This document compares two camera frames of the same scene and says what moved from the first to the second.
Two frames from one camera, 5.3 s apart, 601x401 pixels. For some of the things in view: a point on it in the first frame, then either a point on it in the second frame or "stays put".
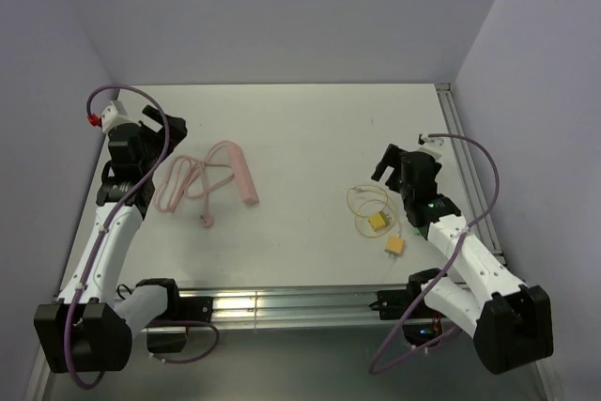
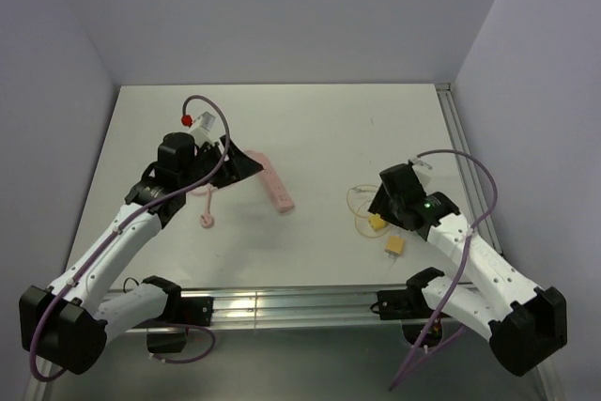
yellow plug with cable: x=394 y=246 stays put
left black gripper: x=160 y=136 -> x=238 y=167
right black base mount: x=422 y=323 stays put
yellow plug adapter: x=378 y=221 stays put
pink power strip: x=249 y=191 -> x=282 y=200
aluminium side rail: x=477 y=202 stays put
